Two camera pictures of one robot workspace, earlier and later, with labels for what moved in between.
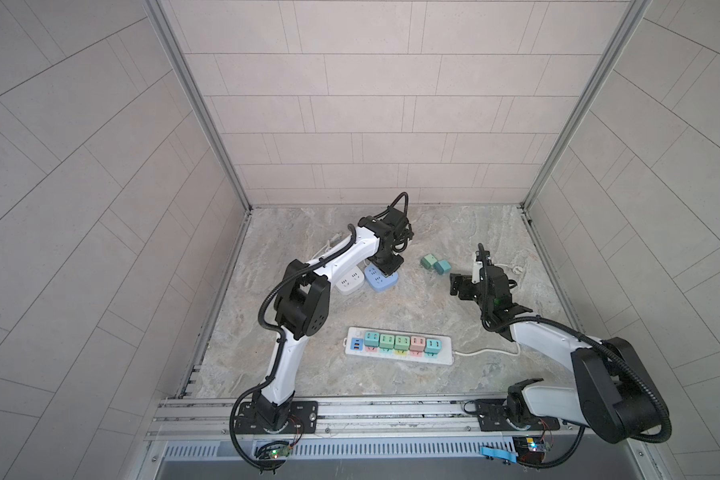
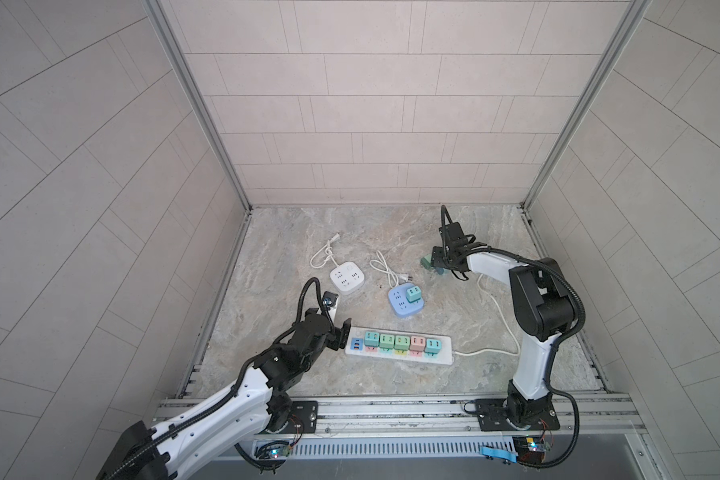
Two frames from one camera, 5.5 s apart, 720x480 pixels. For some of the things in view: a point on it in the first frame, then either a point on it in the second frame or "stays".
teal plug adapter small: [433, 347] stays
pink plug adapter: [417, 343] stays
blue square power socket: [378, 281] -> [397, 298]
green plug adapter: [402, 343] stays
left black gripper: [392, 267] -> [339, 338]
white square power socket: [351, 282] stays
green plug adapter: [386, 341] stays
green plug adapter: [428, 261] stays
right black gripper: [464, 280] -> [437, 252]
